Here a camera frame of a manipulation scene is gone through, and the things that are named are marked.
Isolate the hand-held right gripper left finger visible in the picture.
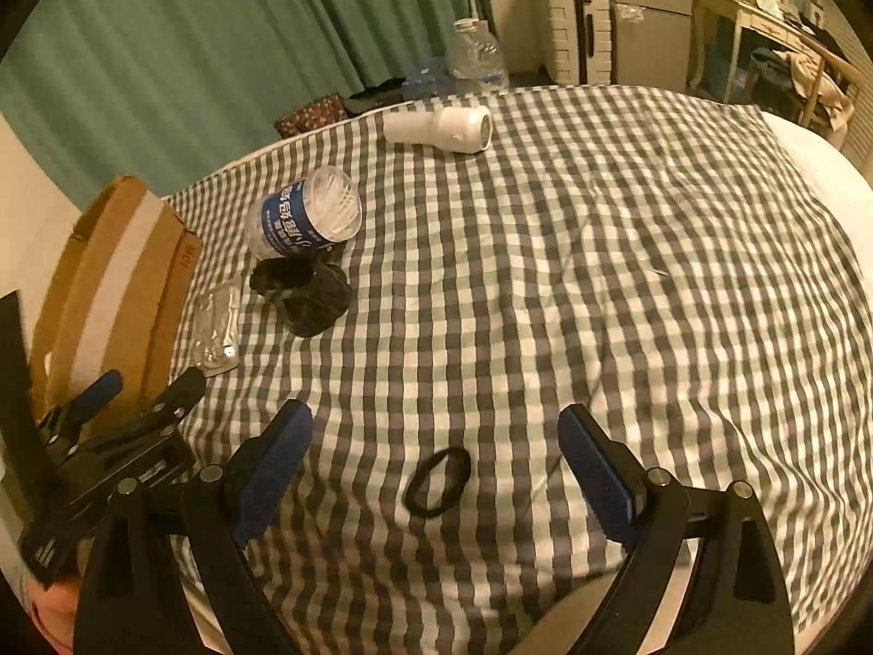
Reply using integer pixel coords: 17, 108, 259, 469
71, 399, 315, 655

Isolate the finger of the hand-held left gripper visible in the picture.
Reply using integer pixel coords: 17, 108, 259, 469
37, 368, 125, 448
82, 366, 207, 455

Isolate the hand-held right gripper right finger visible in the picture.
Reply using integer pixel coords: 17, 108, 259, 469
557, 404, 796, 655

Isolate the brown cardboard box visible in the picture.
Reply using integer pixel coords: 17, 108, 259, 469
27, 174, 202, 424

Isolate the black hair tie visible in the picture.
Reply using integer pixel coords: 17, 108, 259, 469
402, 446, 471, 518

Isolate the person's left hand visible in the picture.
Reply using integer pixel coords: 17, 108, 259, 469
27, 576, 86, 655

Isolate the black crumpled bag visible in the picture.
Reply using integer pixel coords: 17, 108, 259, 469
249, 252, 354, 338

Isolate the grey checked blanket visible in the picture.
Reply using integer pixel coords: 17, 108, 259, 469
164, 85, 873, 655

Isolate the blue label plastic water bottle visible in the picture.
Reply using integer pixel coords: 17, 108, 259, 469
246, 165, 362, 261

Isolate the brown patterned pouch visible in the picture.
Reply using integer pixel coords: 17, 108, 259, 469
274, 92, 349, 139

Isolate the green curtain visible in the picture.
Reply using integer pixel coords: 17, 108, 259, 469
0, 0, 495, 212

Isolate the flat black item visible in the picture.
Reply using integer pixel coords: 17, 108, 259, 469
341, 78, 410, 117

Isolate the white cylindrical bottle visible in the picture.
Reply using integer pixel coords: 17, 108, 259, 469
382, 105, 493, 154

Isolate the white bedding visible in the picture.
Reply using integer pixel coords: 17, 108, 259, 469
760, 109, 873, 219

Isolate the crushed bluish plastic bottle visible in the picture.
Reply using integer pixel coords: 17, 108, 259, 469
402, 58, 479, 100

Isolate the large clear plastic bottle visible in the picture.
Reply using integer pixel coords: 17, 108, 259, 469
446, 17, 509, 91

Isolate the white ribbed suitcase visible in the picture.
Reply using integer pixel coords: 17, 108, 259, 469
532, 0, 611, 86

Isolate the pile of clothes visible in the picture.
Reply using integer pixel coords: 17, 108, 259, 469
750, 47, 853, 130

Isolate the small grey fridge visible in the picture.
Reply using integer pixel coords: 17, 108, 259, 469
603, 0, 697, 86

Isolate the cream wooden desk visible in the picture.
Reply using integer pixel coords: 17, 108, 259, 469
689, 0, 860, 124

